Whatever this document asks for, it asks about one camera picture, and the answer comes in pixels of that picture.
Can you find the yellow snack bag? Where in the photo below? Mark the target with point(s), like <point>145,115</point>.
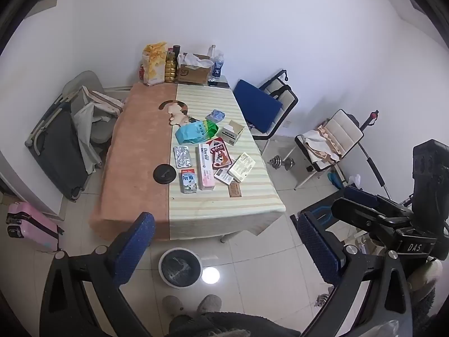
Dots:
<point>153,65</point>

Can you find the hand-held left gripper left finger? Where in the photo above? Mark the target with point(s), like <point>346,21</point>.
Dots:
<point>135,249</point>

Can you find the teal snack bag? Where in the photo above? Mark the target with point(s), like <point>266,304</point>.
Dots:
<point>193,132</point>

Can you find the person's right hand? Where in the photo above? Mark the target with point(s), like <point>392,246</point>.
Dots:
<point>424,273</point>

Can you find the striped cream table cloth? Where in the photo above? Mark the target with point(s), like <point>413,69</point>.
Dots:
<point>210,101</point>

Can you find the blue black floor mat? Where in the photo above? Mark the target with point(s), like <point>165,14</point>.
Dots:
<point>322,214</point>

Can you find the clear empty bottle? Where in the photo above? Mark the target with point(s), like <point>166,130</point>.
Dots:
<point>212,51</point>

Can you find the dark bottle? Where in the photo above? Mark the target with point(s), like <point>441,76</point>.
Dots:
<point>176,51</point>

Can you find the person's legs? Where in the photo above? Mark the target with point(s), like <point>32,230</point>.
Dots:
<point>228,326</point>

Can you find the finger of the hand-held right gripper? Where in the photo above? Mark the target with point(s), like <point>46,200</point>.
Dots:
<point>364,214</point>
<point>361,193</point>

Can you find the white tissue carton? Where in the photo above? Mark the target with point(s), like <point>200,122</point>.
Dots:
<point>231,133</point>

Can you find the metal dumbbell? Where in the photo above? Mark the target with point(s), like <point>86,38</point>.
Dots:
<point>282,163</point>
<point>324,296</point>

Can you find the blue slippers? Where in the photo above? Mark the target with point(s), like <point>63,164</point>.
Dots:
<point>336,180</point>

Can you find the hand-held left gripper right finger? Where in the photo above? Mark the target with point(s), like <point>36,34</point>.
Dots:
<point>317,249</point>

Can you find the black frame chair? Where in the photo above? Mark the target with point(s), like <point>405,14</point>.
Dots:
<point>286,94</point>

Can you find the grey chair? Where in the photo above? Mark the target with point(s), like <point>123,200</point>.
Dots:
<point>101,130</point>

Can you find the pink suitcase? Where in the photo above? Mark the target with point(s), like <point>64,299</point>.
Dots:
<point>33,224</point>

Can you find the blue label water bottle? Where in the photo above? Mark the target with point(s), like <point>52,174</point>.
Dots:
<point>217,66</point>

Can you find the dark folding bed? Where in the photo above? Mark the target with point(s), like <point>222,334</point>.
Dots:
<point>59,151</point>

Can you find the cardboard box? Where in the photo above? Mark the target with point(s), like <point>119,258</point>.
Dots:
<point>193,74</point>

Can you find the small blue packet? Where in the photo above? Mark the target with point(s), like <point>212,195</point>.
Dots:
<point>215,116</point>

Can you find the golden oil bottle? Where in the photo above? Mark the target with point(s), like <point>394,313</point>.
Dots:
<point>171,70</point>

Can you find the white padded chair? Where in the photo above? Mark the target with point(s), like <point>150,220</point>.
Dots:
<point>345,130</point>

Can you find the blue white milk carton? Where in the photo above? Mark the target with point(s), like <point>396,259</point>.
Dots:
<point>188,181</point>

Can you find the long pink white box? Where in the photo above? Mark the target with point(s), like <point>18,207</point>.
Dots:
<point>206,168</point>

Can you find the black round lid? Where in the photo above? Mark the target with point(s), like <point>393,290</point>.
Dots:
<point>164,174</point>

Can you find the red brown snack packet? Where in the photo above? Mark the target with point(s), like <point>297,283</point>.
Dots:
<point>221,154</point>

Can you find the brown card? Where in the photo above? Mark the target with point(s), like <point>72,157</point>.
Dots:
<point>235,189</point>

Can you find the person's right forearm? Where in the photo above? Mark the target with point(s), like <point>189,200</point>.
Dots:
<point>426,310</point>

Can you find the black phone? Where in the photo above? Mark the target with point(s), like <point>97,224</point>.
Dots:
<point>218,84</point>

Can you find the white cloth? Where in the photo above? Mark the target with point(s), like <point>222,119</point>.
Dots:
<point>84,123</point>

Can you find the grey fuzzy slipper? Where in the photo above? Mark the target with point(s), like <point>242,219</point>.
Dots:
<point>209,303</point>
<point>172,307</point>

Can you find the silver blister pack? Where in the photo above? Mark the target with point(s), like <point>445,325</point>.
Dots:
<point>182,157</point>

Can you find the brown table cloth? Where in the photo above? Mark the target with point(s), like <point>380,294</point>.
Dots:
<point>136,140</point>

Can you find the white plastic bag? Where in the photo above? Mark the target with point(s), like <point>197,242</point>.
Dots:
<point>193,59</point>

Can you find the red can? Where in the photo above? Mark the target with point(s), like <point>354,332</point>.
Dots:
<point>141,73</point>

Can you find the beige cloth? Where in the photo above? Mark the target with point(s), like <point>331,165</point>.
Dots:
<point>321,144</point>

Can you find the small white barcode box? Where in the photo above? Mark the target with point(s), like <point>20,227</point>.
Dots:
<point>222,176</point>

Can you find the white printed medicine box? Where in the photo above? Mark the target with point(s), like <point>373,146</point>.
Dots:
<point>242,166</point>

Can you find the black pole with red tip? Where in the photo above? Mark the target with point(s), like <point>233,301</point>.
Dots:
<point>373,168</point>

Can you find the white round trash bin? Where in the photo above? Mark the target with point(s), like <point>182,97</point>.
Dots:
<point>179,268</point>

